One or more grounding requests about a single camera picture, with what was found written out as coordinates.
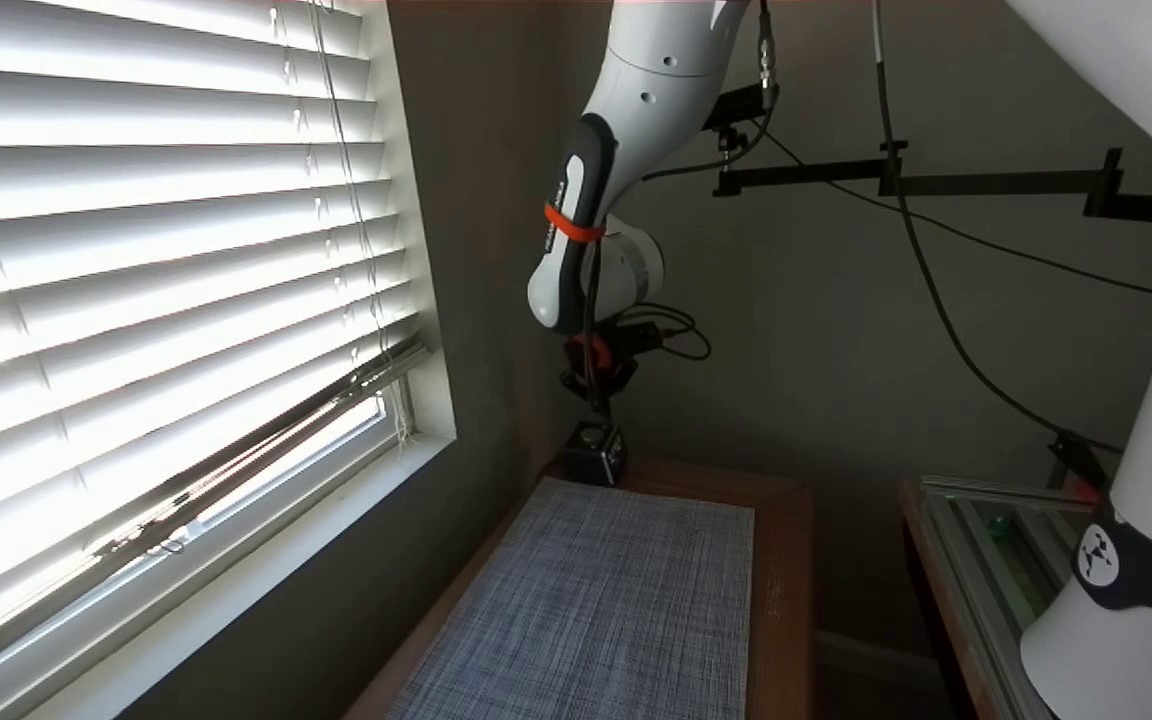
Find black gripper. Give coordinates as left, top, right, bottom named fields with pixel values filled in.
left=555, top=324, right=644, bottom=431

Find grey woven placemat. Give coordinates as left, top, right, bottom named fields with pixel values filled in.
left=392, top=478, right=758, bottom=720

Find wooden side table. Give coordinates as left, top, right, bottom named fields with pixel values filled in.
left=339, top=458, right=819, bottom=720

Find white window blinds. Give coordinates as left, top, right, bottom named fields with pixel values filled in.
left=0, top=0, right=442, bottom=671

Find black and red cable connector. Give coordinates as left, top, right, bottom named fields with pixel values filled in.
left=577, top=333, right=615, bottom=382

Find orange strap on arm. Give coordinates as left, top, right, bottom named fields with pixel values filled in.
left=542, top=201, right=608, bottom=250

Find white window frame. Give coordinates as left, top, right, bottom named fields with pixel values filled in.
left=0, top=333, right=465, bottom=720

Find long thin black cable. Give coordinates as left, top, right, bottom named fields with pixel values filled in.
left=865, top=0, right=1130, bottom=488

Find aluminium rail platform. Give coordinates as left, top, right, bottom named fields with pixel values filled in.
left=920, top=478, right=1116, bottom=671

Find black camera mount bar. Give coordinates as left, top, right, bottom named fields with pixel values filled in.
left=714, top=144, right=1152, bottom=230

